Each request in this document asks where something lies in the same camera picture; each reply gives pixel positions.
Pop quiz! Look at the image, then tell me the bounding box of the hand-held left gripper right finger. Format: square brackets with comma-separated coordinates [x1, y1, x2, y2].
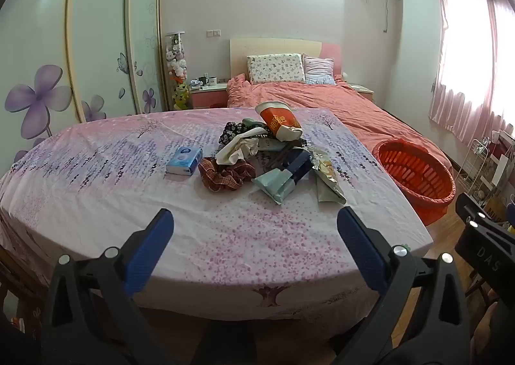
[337, 206, 472, 365]

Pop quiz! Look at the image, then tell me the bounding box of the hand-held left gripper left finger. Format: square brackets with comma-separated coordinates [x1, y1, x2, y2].
[40, 208, 175, 365]

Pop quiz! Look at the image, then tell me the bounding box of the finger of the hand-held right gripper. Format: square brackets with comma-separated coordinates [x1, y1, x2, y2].
[454, 193, 515, 237]

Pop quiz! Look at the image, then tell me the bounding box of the orange plastic basket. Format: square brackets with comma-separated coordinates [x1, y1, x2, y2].
[372, 139, 456, 226]

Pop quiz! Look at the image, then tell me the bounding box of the foil snack wrapper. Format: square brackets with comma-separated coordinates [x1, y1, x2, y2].
[312, 148, 347, 205]

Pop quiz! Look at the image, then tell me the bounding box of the pink floral tablecloth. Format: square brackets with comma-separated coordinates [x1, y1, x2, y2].
[0, 107, 433, 343]

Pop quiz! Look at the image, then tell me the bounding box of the blue tissue pack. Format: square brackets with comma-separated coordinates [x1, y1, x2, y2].
[166, 146, 203, 176]

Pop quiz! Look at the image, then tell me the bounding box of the red plaid scrunchie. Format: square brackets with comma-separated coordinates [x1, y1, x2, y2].
[198, 156, 257, 192]

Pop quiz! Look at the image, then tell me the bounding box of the dark blue packet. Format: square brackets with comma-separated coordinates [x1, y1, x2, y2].
[282, 148, 314, 184]

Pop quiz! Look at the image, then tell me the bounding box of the white cloth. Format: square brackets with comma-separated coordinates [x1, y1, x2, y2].
[215, 136, 260, 166]

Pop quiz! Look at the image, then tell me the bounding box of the orange pink bed quilt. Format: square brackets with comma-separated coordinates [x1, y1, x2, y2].
[225, 73, 453, 172]

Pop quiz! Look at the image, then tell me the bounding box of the black floral scrunchie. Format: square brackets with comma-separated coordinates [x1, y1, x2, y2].
[218, 121, 250, 146]

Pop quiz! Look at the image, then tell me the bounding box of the pink curtain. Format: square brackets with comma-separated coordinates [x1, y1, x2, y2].
[428, 0, 515, 144]

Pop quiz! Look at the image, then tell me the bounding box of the red paper cup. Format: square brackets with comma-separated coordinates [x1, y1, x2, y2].
[256, 101, 303, 141]

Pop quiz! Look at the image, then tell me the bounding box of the small beige nightstand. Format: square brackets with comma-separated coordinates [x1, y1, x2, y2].
[349, 83, 375, 102]

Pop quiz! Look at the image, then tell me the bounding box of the yellow plush toy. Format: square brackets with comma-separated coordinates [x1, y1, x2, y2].
[172, 82, 191, 110]

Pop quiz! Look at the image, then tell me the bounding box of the pink white nightstand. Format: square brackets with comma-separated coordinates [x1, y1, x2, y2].
[189, 83, 229, 109]

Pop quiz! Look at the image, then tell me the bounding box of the pink striped pillow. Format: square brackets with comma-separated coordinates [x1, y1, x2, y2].
[303, 54, 336, 86]

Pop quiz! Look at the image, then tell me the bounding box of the clear plush toy tube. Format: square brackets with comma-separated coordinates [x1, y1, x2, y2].
[164, 32, 190, 110]

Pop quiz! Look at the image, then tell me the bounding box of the floral print pillow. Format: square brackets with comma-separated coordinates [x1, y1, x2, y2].
[246, 53, 306, 85]

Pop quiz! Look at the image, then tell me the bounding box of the beige pink headboard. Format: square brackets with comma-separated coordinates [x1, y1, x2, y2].
[229, 38, 342, 81]

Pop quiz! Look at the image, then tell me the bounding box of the floral sliding door wardrobe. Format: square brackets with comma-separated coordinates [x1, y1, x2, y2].
[0, 0, 167, 156]

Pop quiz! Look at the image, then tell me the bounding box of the white wire rack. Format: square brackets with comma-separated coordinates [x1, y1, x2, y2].
[456, 139, 492, 193]

